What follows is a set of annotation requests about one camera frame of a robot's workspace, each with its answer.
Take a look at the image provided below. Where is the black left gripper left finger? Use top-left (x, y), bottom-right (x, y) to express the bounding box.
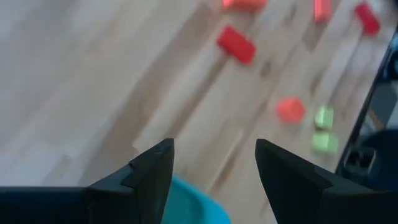
top-left (86, 138), bottom-right (175, 224)

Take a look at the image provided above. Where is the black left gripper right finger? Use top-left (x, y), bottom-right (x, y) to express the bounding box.
top-left (255, 139), bottom-right (333, 224)

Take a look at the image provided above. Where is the orange cube block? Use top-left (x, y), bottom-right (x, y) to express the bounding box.
top-left (275, 96), bottom-right (307, 125)

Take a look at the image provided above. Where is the teal plastic bin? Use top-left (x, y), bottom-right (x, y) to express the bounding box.
top-left (160, 175), bottom-right (231, 224)

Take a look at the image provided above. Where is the green cube block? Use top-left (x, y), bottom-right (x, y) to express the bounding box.
top-left (311, 131), bottom-right (340, 154)

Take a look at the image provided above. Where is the green half-cylinder block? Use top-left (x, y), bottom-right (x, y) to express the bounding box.
top-left (313, 105), bottom-right (335, 131)

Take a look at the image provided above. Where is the orange rectangular block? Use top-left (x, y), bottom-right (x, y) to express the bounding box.
top-left (313, 0), bottom-right (333, 23)

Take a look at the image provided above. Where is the dark red long block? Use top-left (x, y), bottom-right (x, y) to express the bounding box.
top-left (353, 1), bottom-right (381, 37)

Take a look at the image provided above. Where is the black table-level camera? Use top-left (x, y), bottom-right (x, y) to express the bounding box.
top-left (341, 144), bottom-right (379, 180)

